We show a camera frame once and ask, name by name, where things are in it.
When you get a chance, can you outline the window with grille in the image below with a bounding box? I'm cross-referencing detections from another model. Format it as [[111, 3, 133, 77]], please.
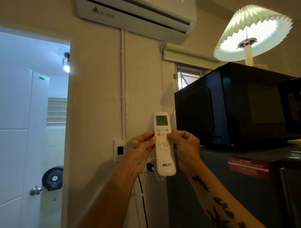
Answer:
[[174, 63, 213, 91]]

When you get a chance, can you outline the louvred bathroom window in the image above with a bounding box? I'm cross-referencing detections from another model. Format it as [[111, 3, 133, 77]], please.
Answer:
[[46, 97, 68, 125]]

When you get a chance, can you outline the white roller blind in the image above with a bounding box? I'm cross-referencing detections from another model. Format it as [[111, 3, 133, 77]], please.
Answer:
[[163, 42, 221, 70]]

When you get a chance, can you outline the black microwave oven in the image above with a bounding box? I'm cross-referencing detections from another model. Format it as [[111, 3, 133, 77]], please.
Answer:
[[174, 62, 301, 150]]

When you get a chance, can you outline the white wall air conditioner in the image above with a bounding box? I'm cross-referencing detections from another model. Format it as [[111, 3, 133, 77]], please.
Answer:
[[76, 0, 197, 46]]

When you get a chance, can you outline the person's right hand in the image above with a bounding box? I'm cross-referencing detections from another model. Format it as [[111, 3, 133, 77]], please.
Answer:
[[167, 130, 204, 175]]

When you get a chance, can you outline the white pipe conduit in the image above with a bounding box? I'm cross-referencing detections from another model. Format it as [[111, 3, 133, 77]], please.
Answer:
[[120, 28, 127, 140]]

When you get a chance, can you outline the black power cable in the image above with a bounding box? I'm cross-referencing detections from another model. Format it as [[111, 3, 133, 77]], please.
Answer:
[[137, 174, 149, 228]]

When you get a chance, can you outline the person's left hand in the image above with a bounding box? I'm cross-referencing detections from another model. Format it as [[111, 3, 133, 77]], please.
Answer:
[[121, 129, 157, 176]]

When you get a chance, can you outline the white door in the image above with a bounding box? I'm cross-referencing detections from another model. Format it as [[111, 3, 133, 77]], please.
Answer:
[[0, 68, 50, 228]]

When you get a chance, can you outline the white wall socket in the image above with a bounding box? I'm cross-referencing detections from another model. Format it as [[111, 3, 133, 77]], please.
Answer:
[[113, 139, 127, 163]]

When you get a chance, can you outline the grey refrigerator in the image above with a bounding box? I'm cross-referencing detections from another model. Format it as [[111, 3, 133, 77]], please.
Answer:
[[166, 140, 301, 228]]

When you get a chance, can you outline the white air conditioner remote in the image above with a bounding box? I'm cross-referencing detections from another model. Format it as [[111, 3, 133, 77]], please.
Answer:
[[153, 112, 177, 177]]

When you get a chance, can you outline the person's left forearm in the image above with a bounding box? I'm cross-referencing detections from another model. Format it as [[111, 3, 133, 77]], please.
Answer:
[[76, 158, 143, 228]]

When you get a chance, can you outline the black toilet paper dispenser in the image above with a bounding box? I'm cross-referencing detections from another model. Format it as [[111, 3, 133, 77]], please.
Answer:
[[42, 166, 64, 191]]

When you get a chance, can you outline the white charger cable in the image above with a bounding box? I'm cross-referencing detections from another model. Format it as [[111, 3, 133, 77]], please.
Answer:
[[152, 168, 166, 181]]

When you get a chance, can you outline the person's right forearm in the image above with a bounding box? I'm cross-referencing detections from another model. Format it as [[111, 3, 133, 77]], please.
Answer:
[[182, 158, 267, 228]]

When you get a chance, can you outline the white pleated table lamp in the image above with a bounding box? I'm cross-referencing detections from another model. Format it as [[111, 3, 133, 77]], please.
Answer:
[[214, 5, 293, 67]]

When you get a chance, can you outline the red fridge sticker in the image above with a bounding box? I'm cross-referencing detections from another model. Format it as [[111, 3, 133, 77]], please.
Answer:
[[228, 156, 273, 179]]

